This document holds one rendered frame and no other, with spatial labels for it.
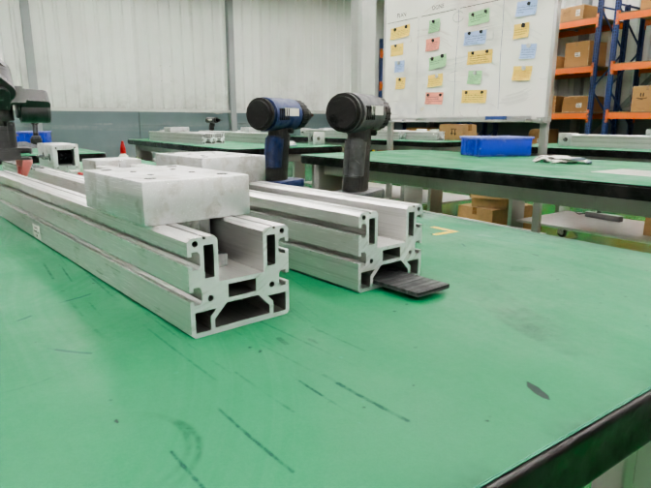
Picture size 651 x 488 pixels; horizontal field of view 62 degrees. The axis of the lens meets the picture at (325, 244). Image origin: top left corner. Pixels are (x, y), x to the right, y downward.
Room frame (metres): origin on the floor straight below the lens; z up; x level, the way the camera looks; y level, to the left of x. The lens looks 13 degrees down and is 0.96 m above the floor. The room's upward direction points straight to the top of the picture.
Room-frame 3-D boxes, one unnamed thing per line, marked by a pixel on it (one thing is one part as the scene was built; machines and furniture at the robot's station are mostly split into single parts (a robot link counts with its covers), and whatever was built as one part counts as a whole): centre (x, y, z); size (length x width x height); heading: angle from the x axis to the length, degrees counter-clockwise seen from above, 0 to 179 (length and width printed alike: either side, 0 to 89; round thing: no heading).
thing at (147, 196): (0.57, 0.17, 0.87); 0.16 x 0.11 x 0.07; 40
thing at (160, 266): (0.76, 0.33, 0.82); 0.80 x 0.10 x 0.09; 40
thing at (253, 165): (0.88, 0.19, 0.87); 0.16 x 0.11 x 0.07; 40
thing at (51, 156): (2.02, 0.98, 0.83); 0.11 x 0.10 x 0.10; 132
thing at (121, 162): (1.21, 0.49, 0.83); 0.12 x 0.09 x 0.10; 130
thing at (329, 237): (0.88, 0.19, 0.82); 0.80 x 0.10 x 0.09; 40
